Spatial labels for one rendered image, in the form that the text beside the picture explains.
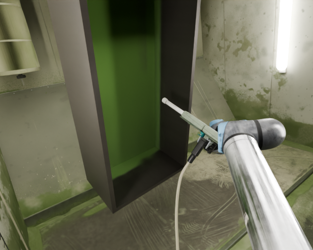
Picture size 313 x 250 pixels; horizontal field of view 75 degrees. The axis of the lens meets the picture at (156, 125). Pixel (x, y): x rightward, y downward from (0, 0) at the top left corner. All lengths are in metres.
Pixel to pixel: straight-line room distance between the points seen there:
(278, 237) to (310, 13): 2.29
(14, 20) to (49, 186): 1.35
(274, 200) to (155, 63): 1.12
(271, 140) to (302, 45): 1.87
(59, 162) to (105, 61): 1.17
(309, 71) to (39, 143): 2.68
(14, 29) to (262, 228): 1.93
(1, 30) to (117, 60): 1.00
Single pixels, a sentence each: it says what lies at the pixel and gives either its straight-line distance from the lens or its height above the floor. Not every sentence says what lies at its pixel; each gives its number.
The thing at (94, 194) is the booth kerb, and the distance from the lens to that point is 2.12.
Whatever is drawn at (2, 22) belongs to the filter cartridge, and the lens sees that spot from 2.01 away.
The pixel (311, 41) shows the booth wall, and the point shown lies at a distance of 2.58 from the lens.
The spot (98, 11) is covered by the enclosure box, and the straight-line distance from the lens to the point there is 1.22.
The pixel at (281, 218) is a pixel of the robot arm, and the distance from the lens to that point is 0.54.
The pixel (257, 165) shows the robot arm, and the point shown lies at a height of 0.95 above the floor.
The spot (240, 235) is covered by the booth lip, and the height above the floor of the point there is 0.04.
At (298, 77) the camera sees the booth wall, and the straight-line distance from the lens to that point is 2.65.
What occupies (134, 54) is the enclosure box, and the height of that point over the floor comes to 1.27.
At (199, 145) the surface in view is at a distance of 1.08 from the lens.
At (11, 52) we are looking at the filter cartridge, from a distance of 1.98.
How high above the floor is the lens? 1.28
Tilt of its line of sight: 20 degrees down
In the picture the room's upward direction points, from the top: 8 degrees counter-clockwise
